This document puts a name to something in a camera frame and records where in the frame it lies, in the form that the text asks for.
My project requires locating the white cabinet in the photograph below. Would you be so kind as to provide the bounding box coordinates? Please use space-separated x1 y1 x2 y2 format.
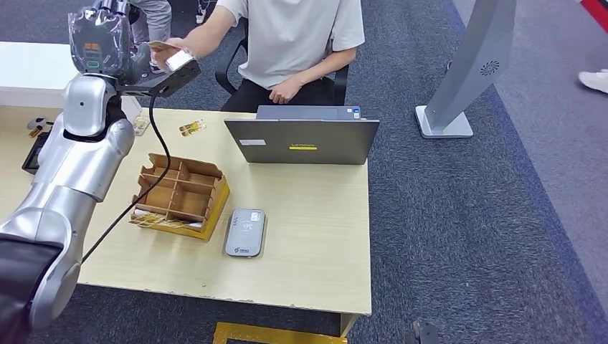
0 41 143 125

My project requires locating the small card stack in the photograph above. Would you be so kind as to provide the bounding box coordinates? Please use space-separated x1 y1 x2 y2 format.
132 116 152 137

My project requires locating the black office chair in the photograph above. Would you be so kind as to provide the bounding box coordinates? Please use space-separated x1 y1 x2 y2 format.
214 19 350 107

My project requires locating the grey kiosk stand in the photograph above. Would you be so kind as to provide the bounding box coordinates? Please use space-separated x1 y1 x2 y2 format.
414 0 518 140

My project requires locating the seated person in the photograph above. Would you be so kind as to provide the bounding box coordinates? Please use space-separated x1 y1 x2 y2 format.
151 0 366 113

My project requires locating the grey laptop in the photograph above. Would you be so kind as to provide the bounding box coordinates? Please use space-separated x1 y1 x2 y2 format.
224 105 381 166

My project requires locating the grey card reader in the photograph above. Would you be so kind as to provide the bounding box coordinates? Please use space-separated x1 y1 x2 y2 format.
224 208 267 259

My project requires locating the black robot foot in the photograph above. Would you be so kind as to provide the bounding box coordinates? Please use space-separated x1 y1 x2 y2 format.
404 319 440 344

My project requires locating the person's right hand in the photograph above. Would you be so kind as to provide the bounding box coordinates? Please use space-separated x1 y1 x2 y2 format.
151 37 198 72

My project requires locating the white shoe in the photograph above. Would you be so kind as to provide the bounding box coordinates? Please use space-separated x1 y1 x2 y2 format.
578 70 608 95

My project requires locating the person's left hand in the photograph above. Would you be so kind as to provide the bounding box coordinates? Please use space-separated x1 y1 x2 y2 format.
268 77 305 105

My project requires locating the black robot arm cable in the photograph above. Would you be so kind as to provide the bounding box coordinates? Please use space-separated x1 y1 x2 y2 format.
80 95 173 264

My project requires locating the cardboard divider box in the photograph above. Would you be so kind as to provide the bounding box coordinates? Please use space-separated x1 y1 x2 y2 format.
129 153 232 242

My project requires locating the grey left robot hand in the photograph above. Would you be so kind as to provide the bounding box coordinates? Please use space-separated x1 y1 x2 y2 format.
67 0 153 87

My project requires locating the small grey orange tool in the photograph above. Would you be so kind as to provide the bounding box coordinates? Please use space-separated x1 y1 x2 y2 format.
27 117 54 140

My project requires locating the black controller with screen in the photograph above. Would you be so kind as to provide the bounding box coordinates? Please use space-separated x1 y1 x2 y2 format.
21 132 51 176

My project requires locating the background person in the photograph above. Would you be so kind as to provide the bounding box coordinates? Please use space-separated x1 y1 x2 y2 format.
128 0 173 75

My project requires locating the red strip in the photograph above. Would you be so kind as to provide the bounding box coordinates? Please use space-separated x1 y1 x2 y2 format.
580 0 608 34

